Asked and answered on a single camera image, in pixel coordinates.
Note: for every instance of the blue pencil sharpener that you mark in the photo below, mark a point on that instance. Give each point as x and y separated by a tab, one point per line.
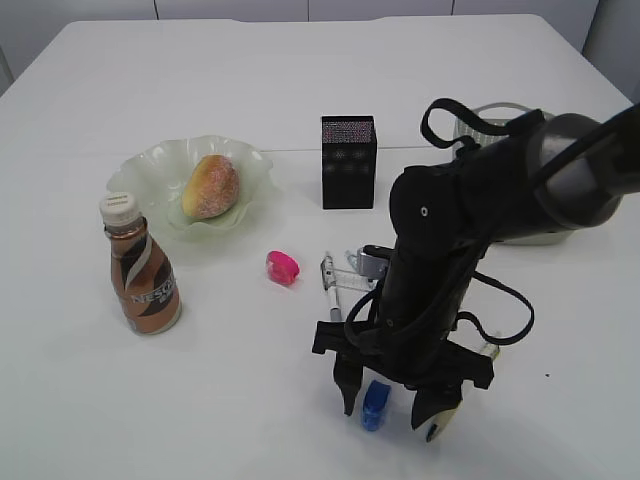
374	405

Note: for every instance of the blue grey pen crossed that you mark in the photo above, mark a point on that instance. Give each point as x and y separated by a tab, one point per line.
352	259

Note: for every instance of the brown Nescafe coffee bottle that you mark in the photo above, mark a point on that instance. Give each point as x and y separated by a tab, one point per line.
141	274

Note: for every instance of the clear plastic ruler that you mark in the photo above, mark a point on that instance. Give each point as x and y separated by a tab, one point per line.
351	280

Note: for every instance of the sugared bread loaf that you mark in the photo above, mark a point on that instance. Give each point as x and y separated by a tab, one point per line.
212	189

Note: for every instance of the frosted green ruffled glass plate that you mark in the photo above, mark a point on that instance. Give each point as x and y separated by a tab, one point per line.
158	175

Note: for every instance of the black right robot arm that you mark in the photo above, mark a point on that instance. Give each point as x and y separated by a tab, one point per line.
540	176

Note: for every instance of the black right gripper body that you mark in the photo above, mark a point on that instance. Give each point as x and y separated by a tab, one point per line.
370	334

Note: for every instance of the pink pencil sharpener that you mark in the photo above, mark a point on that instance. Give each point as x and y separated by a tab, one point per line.
281	268

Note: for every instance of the beige white pen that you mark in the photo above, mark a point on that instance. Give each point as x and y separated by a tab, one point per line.
445	420

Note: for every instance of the white grey pen left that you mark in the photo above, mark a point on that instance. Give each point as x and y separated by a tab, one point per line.
331	288

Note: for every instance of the black mesh pen holder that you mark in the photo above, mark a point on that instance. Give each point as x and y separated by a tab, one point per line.
349	151

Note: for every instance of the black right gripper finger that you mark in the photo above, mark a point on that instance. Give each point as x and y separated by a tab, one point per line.
431	400
348	375

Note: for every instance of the green plastic woven basket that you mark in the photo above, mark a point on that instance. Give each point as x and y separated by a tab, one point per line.
499	114

